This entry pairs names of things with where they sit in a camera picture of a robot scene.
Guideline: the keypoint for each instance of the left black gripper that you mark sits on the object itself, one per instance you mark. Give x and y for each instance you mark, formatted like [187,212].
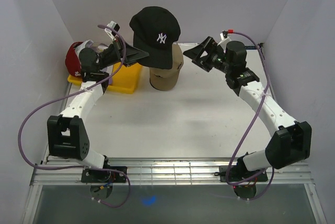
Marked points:
[133,53]

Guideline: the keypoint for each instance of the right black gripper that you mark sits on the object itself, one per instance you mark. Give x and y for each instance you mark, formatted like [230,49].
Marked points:
[209,46]

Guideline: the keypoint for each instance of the black baseball cap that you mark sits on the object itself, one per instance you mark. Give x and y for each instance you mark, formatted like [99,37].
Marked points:
[155,29]

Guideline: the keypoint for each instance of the beige baseball cap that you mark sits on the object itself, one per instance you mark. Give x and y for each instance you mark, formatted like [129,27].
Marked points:
[165,80]

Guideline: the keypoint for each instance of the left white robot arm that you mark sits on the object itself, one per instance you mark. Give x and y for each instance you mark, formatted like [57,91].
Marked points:
[67,136]

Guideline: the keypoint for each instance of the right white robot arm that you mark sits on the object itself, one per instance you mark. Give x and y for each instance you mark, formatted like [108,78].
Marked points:
[290,139]

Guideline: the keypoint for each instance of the yellow plastic tray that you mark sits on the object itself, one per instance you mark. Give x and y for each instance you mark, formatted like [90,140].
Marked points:
[124,81]

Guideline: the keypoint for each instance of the white baseball cap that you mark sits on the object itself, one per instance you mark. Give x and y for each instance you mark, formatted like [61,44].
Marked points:
[97,47]

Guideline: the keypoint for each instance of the blue table label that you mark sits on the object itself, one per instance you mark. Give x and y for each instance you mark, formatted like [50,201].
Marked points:
[250,47]

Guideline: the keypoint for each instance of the red baseball cap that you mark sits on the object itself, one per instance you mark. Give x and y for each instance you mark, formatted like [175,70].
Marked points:
[72,62]

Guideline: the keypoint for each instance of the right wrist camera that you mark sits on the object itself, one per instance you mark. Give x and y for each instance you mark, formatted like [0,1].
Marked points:
[225,37]

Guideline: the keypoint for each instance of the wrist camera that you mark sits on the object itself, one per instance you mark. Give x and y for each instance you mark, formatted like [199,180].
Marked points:
[112,25]
[225,37]

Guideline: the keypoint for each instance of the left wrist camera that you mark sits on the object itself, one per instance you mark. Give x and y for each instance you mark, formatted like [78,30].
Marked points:
[112,25]

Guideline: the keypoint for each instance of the aluminium frame rail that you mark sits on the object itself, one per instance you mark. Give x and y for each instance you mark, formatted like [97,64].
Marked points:
[173,191]

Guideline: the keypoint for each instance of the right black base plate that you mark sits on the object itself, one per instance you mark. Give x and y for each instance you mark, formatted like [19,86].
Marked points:
[235,175]

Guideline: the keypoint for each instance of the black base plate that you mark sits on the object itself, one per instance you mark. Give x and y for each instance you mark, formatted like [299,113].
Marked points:
[235,175]
[96,176]

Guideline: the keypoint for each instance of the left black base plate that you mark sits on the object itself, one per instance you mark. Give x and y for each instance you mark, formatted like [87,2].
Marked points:
[96,176]

